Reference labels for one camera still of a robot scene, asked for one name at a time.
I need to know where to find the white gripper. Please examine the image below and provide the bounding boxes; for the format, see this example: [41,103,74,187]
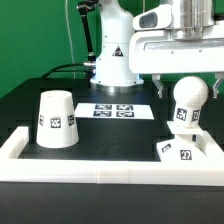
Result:
[129,28,224,98]

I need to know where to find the white lamp bulb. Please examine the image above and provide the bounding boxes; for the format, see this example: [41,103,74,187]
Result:
[173,76,208,128]

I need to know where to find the white lamp base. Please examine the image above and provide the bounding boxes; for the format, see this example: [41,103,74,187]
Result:
[156,121,207,164]

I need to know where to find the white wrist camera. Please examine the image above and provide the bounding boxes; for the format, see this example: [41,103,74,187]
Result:
[133,4,172,31]

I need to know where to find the white U-shaped fence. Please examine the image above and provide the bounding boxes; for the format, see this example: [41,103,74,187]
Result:
[0,126,224,186]

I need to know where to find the white lamp shade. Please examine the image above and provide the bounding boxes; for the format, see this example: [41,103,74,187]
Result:
[36,90,79,149]

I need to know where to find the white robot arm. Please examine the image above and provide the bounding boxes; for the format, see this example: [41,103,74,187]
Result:
[91,0,224,92]

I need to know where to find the white marker sheet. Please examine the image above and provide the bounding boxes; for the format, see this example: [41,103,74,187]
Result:
[75,103,154,120]

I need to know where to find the black cable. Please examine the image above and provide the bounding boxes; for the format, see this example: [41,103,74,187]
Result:
[40,61,98,80]

